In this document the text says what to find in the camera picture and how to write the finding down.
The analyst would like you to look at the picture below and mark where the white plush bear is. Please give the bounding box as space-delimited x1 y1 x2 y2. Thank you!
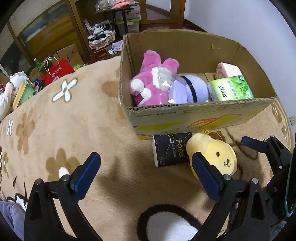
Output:
0 71 29 121

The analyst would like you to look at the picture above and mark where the person's grey trouser leg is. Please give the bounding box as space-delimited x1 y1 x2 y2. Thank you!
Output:
0 201 25 240

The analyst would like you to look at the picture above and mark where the pink cloth on table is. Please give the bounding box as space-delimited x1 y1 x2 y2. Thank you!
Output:
112 0 133 9

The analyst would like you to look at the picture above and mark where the white tissue roll pack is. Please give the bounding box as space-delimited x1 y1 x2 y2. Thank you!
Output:
215 62 242 79

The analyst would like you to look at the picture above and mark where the green yellow lidded container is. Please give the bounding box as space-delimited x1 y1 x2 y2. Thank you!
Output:
11 81 35 111

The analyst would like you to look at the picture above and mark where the white plastic storage bin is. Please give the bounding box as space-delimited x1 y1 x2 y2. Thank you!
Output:
115 1 141 36

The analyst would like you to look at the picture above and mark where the red paper shopping bag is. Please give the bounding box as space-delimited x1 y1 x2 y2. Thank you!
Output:
42 56 74 85

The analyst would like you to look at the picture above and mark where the open cardboard box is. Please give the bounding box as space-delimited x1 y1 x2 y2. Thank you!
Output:
119 29 277 140

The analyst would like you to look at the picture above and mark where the wicker basket of socks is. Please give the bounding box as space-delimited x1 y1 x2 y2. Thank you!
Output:
84 19 116 50

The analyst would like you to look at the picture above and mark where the pink plush toy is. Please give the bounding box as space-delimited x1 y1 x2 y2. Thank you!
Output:
129 50 180 106

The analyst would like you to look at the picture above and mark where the small dark side table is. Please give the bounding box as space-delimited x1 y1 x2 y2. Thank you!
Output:
95 1 141 36

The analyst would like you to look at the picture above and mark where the black face tissue pack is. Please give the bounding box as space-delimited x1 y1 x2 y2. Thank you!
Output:
152 133 193 168

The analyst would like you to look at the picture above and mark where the large wooden wardrobe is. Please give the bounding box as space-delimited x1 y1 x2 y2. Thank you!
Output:
1 1 93 75

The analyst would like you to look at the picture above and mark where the wooden door with glass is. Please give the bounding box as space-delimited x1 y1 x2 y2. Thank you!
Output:
138 0 186 25

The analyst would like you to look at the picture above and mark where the beige patterned plush blanket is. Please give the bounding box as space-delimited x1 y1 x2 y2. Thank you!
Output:
1 56 295 240

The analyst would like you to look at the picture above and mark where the lavender round plush toy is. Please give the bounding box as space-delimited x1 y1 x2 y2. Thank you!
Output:
169 75 211 104

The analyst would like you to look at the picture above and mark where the brown cardboard box on floor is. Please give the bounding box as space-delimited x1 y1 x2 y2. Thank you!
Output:
57 44 84 67

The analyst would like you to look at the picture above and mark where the green tissue pack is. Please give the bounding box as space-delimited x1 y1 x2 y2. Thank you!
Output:
208 75 254 101

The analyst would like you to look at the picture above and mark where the yellow dog plush toy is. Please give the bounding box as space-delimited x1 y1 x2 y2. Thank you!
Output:
186 133 237 179

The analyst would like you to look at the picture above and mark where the green plastic bottle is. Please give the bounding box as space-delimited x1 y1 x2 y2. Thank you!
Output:
33 58 43 70

